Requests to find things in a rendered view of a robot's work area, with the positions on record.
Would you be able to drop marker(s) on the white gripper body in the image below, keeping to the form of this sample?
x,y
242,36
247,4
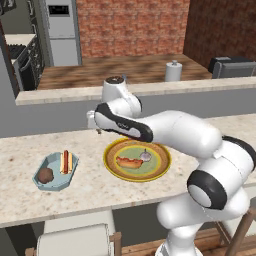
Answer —
x,y
91,120

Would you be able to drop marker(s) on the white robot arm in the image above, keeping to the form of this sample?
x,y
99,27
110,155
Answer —
x,y
186,133

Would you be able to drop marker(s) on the large yellow-rimmed brown plate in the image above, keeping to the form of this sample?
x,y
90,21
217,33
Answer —
x,y
111,163

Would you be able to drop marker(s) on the light blue tupperware container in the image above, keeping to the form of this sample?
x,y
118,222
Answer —
x,y
53,165

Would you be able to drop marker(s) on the brown round cooked food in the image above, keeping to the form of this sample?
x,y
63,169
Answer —
x,y
45,175

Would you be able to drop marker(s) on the hot dog in bun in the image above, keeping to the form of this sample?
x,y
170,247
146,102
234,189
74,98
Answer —
x,y
129,162

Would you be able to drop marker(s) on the hot dog with pale bun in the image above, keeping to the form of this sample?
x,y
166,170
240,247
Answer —
x,y
66,162

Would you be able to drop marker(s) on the white garlic bulb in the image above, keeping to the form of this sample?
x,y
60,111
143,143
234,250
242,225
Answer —
x,y
145,156

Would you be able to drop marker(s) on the black oven with hob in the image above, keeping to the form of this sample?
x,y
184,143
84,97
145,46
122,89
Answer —
x,y
28,63

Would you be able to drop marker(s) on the silver fridge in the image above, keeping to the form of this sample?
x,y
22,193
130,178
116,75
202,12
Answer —
x,y
63,33

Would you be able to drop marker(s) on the white paper towel roll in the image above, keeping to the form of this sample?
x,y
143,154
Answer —
x,y
173,71

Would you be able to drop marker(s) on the grey toaster oven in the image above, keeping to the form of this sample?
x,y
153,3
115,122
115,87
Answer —
x,y
233,68

